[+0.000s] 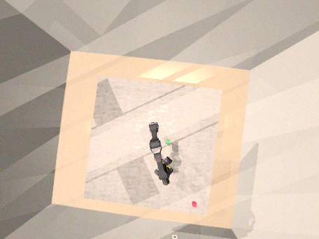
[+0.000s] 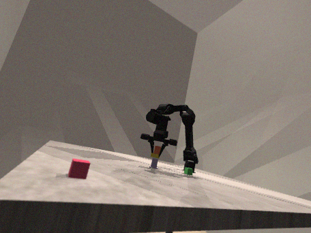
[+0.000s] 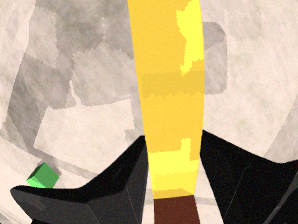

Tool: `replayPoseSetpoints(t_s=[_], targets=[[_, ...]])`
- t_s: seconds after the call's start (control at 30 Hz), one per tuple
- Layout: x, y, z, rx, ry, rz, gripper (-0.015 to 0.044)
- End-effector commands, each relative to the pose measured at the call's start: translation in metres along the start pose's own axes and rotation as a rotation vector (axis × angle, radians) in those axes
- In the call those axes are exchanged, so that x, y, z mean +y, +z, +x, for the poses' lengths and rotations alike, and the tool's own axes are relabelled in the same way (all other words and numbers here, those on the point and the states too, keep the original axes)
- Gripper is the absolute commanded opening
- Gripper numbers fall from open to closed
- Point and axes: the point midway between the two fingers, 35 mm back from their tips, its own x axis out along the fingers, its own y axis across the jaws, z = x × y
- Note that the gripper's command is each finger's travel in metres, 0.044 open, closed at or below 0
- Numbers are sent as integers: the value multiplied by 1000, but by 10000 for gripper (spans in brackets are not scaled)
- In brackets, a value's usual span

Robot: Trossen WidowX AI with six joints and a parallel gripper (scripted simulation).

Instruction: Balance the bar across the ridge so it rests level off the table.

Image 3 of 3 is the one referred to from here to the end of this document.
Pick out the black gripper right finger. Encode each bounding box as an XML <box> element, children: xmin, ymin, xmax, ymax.
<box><xmin>200</xmin><ymin>129</ymin><xmax>298</xmax><ymax>224</ymax></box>

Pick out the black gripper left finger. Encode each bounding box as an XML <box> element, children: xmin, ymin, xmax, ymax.
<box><xmin>9</xmin><ymin>135</ymin><xmax>148</xmax><ymax>224</ymax></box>

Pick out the yellow bar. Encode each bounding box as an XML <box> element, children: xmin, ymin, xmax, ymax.
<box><xmin>128</xmin><ymin>0</ymin><xmax>205</xmax><ymax>224</ymax></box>

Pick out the green block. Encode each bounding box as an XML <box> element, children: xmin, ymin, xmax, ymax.
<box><xmin>27</xmin><ymin>163</ymin><xmax>59</xmax><ymax>189</ymax></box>

